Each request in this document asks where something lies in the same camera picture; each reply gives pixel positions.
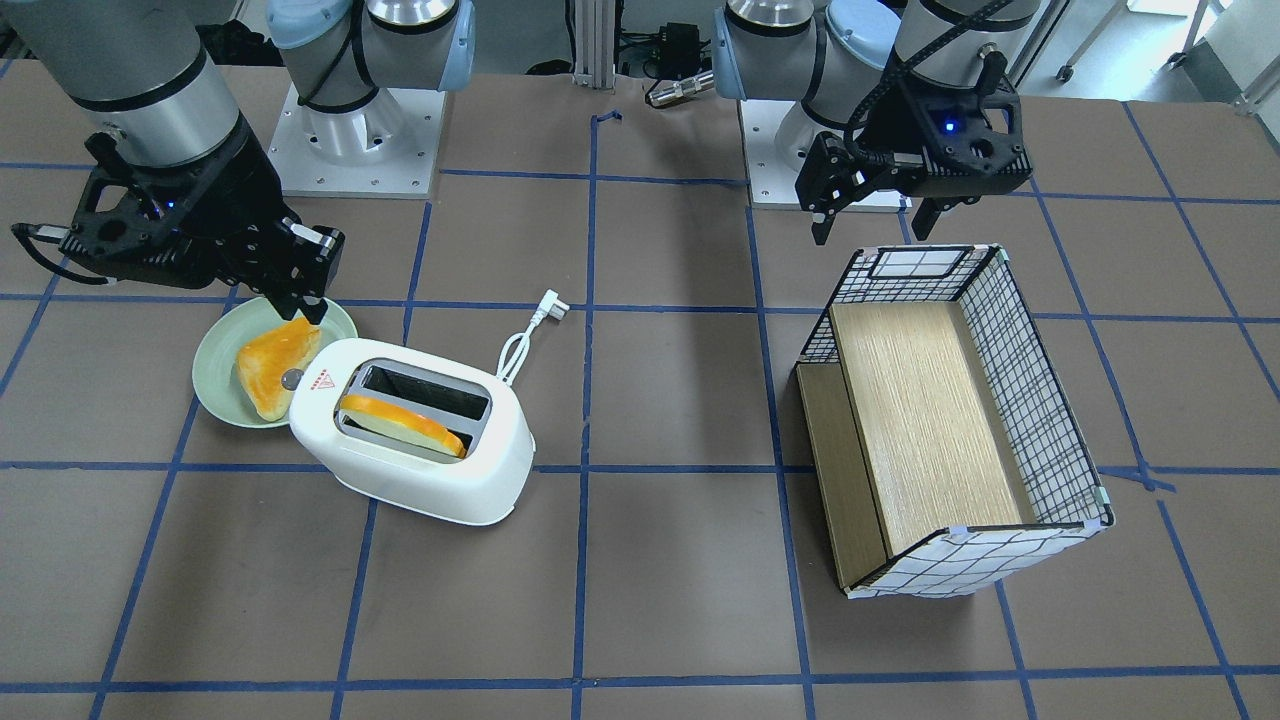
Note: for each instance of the bread slice in toaster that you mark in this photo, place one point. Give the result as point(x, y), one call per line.
point(406, 426)

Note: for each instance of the bread slice on plate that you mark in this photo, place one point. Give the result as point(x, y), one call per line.
point(262, 362)

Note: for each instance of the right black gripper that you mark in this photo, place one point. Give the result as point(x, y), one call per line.
point(237, 192)

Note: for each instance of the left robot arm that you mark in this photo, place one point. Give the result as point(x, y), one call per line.
point(838, 60)

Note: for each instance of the wire basket with wood shelf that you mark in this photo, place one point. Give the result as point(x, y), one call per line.
point(946, 450)

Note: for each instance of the green plate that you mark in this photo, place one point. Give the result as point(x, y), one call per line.
point(214, 372)

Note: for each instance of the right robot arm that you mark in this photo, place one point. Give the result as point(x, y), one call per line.
point(140, 72)

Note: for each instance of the white toaster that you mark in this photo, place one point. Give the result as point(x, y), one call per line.
point(480, 489)

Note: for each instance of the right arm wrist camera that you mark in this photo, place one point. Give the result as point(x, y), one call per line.
point(128, 223)

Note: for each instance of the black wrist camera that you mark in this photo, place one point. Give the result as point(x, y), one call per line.
point(974, 136)

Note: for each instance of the aluminium frame post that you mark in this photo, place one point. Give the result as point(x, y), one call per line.
point(593, 27)

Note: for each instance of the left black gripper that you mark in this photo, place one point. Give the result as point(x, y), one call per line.
point(893, 126)

